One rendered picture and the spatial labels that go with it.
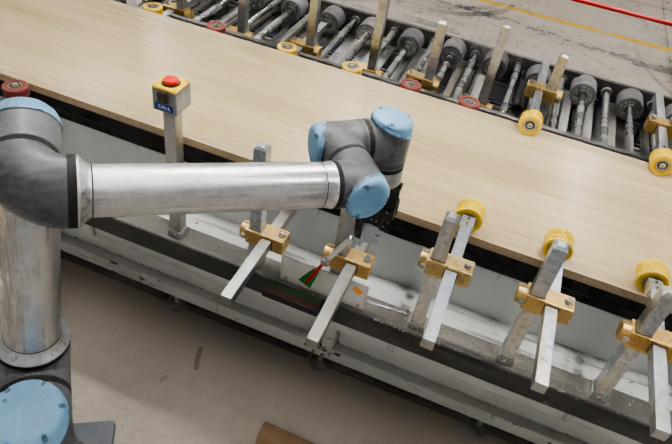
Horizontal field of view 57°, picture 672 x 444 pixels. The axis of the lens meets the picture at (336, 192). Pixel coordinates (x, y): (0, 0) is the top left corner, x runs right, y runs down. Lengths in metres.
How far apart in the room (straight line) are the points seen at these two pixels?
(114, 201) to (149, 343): 1.58
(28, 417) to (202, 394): 1.08
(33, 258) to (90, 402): 1.24
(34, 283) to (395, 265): 1.05
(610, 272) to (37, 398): 1.43
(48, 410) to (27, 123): 0.60
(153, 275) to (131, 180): 1.55
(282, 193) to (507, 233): 0.91
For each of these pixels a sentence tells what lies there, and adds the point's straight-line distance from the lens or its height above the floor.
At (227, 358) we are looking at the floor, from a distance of 2.48.
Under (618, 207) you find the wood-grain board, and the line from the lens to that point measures 2.11.
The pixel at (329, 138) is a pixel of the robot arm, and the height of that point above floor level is 1.35.
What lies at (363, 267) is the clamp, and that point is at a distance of 1.64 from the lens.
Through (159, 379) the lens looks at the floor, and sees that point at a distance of 2.44.
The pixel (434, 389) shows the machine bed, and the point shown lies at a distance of 2.31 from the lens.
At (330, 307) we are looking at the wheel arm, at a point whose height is 0.86.
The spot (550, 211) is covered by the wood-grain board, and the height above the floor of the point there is 0.90.
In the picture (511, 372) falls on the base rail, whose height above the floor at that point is 0.70.
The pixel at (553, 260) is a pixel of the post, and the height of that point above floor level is 1.09.
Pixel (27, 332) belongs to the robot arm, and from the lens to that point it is 1.41.
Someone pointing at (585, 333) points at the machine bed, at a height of 0.69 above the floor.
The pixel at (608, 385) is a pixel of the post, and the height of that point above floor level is 0.76.
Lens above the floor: 2.04
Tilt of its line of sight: 39 degrees down
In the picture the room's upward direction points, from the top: 9 degrees clockwise
